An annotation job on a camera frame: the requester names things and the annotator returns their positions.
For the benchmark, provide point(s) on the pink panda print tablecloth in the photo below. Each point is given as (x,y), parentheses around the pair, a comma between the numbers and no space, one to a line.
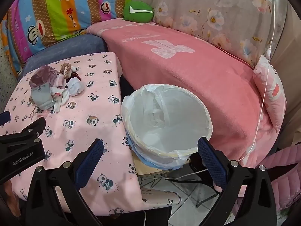
(89,113)

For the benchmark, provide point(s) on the white trash bin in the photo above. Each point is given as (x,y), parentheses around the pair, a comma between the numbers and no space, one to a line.
(152,148)

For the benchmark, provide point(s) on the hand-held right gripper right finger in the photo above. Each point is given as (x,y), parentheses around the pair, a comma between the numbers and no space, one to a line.
(211,164)

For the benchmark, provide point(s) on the grey cloth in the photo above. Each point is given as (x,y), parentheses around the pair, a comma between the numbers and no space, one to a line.
(41,96)

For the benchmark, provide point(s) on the pink striped cloth strip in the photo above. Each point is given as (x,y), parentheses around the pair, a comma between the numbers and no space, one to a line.
(58,80)

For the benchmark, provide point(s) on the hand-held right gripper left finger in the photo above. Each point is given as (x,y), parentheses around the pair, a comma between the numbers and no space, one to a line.
(90,162)

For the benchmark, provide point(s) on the pink fleece blanket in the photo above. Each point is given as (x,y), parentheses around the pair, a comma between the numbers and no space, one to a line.
(188,75)

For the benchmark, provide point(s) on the small pink pillow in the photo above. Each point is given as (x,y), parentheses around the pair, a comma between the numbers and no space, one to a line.
(270,91)

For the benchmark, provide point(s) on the beige curtain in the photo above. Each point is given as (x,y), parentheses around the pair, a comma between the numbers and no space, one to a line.
(287,40)

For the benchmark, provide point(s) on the beige scrunchie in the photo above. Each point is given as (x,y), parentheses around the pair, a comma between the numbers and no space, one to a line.
(67,67)

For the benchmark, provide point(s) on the blue-grey sofa cushion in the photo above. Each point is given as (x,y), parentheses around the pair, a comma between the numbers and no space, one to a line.
(58,49)

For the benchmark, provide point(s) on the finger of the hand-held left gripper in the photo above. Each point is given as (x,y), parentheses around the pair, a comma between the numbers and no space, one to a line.
(4,118)
(30,126)

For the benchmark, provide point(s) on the dark red scrunchie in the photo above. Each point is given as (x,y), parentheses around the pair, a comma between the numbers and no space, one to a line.
(74,77)

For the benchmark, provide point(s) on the green round cushion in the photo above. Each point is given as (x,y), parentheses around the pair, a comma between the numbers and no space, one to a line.
(137,10)

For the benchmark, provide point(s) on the purple cloth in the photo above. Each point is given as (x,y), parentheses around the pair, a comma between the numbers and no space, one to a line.
(41,75)

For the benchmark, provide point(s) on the black metal stand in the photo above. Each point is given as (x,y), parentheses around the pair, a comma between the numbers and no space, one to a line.
(199,186)

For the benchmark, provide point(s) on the striped monkey print quilt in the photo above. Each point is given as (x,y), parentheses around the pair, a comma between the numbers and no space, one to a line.
(47,11)

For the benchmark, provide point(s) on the grey floral quilt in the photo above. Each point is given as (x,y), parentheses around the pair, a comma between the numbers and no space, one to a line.
(211,16)

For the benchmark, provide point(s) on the pink quilted jacket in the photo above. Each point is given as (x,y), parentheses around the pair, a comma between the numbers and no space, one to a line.
(284,169)

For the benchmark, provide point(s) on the white striped cloth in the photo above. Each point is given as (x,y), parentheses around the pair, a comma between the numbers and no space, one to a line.
(60,100)

